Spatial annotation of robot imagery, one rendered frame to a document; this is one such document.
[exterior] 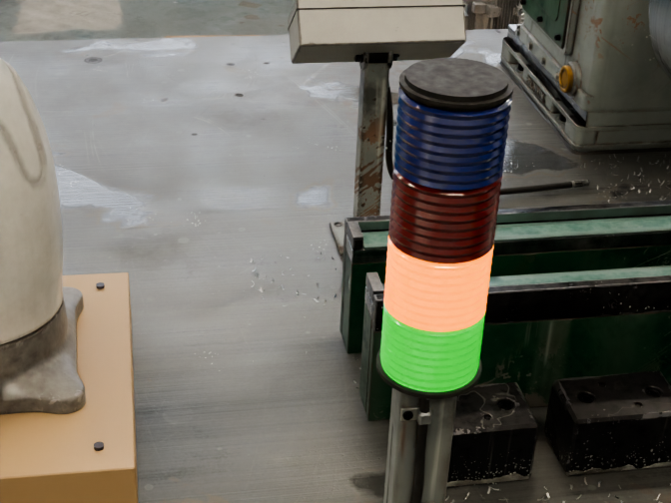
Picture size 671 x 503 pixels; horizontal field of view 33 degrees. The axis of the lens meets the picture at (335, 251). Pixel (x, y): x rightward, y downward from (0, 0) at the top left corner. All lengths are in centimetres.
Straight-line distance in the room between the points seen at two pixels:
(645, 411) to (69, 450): 46
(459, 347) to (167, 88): 107
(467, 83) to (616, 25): 89
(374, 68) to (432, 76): 58
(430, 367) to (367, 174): 59
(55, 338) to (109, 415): 8
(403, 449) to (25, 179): 36
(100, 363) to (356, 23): 42
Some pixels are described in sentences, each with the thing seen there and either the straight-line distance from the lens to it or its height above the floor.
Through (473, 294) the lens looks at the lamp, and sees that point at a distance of 64.
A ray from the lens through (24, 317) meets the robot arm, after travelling 94.
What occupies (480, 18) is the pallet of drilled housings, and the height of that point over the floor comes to 27.
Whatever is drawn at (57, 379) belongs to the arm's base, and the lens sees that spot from 96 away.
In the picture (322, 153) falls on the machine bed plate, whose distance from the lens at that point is 148.
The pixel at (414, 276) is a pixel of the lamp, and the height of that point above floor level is 111.
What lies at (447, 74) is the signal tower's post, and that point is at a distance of 61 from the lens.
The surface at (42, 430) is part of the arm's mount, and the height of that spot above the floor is 85.
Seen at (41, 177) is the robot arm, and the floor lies 103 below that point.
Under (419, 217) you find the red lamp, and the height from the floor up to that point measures 115.
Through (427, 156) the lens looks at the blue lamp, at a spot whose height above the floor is 118.
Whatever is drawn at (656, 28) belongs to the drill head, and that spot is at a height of 102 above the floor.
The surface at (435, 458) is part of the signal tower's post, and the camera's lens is 73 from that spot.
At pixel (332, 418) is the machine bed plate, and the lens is 102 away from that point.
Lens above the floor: 144
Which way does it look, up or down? 31 degrees down
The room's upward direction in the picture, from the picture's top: 2 degrees clockwise
